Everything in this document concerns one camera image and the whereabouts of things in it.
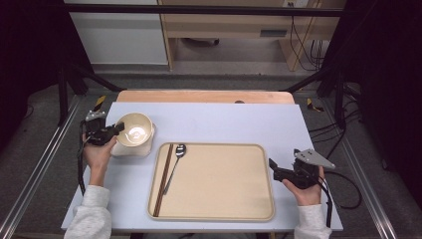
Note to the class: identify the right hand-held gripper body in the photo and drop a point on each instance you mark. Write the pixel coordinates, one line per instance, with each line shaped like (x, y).
(312, 157)

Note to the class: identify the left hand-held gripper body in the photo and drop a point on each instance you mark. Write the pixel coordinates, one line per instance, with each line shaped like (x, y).
(98, 132)

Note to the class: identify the beige bowl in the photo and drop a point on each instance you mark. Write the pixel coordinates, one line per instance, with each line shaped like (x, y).
(136, 131)

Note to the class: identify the square beige plate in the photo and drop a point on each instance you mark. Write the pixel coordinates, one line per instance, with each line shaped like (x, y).
(132, 152)

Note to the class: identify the large beige tray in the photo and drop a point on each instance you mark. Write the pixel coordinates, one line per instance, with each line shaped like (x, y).
(219, 186)

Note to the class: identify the metal spoon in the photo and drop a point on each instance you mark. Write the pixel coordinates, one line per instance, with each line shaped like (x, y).
(180, 151)

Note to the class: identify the person's left hand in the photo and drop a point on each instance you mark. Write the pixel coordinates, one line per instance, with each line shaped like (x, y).
(98, 156)

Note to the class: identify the person's right hand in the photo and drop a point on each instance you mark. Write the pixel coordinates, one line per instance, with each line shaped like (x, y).
(307, 197)

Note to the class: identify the yellow black floor tape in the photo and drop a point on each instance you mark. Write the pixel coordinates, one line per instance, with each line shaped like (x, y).
(312, 105)
(100, 101)

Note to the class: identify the black metal stand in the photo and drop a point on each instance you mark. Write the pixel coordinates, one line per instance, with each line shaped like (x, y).
(339, 99)
(62, 96)

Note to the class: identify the wooden table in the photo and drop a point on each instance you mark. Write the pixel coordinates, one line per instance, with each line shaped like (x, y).
(199, 97)

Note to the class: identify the white cabinet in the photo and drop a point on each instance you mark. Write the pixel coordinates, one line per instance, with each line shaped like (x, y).
(119, 40)

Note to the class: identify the black curtain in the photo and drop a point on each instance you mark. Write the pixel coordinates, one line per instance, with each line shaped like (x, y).
(391, 66)
(26, 49)

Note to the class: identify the black horizontal bar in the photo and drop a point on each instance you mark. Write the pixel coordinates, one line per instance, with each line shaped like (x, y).
(199, 10)

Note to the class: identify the light wooden desk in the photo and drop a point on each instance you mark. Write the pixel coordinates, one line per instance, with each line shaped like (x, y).
(225, 25)

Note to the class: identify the white power strip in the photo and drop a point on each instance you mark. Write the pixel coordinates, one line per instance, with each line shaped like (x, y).
(295, 3)

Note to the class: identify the aluminium rail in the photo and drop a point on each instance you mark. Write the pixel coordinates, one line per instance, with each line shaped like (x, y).
(36, 169)
(365, 189)

